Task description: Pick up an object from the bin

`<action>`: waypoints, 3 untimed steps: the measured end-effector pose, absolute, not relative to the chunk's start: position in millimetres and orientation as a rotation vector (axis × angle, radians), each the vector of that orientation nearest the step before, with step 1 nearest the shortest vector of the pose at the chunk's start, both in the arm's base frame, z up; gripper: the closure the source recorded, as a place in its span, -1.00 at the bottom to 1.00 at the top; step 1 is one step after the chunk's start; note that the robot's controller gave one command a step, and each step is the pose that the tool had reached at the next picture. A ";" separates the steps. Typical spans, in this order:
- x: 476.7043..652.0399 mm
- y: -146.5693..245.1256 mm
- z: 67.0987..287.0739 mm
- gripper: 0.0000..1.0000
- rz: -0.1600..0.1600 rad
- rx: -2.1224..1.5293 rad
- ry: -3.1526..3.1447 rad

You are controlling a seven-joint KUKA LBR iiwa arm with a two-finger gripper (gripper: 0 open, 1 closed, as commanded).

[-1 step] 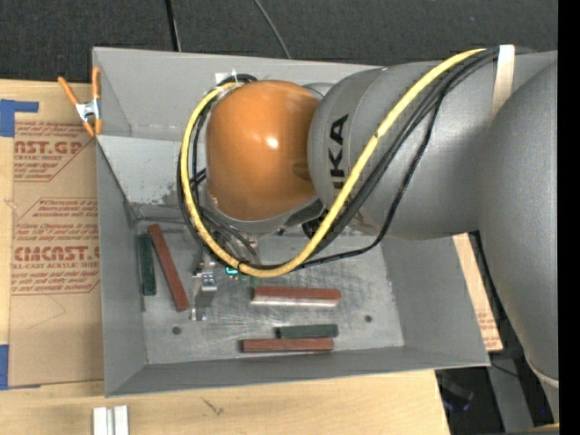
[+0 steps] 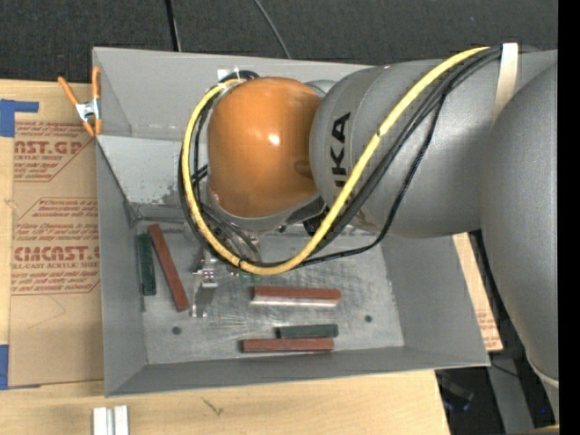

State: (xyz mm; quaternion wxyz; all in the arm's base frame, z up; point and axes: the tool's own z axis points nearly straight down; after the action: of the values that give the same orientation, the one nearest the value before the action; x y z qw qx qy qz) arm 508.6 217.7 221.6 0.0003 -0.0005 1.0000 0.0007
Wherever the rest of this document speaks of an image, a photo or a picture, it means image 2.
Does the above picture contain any grey metal bin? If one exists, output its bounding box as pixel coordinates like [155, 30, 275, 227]
[92, 46, 492, 398]

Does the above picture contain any black cylinder on white bracket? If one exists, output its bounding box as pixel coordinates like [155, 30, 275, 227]
[302, 208, 330, 238]

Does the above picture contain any dark green flat block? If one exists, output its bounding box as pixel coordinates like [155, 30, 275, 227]
[136, 232, 158, 297]
[274, 323, 341, 341]

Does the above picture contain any brown cardboard board red print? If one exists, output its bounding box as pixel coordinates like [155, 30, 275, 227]
[0, 78, 505, 390]

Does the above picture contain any red-brown flat block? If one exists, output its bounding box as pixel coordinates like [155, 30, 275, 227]
[237, 337, 336, 354]
[147, 223, 190, 314]
[248, 285, 343, 308]

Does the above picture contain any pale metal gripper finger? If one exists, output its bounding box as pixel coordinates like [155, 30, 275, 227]
[188, 267, 204, 319]
[201, 267, 220, 319]

